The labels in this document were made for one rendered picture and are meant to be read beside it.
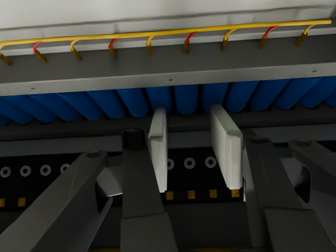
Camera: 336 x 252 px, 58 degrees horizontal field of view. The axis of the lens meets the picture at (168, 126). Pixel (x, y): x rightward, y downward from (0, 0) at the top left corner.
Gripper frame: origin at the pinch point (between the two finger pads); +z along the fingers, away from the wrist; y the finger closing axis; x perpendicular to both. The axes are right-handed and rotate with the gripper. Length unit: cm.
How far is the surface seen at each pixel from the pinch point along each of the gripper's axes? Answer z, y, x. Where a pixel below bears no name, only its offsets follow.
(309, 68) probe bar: -0.1, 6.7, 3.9
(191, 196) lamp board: 8.3, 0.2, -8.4
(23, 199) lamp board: 8.8, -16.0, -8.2
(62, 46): 0.2, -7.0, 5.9
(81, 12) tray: -1.3, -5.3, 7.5
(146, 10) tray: -1.2, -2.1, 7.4
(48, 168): 10.4, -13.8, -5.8
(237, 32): 0.1, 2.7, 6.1
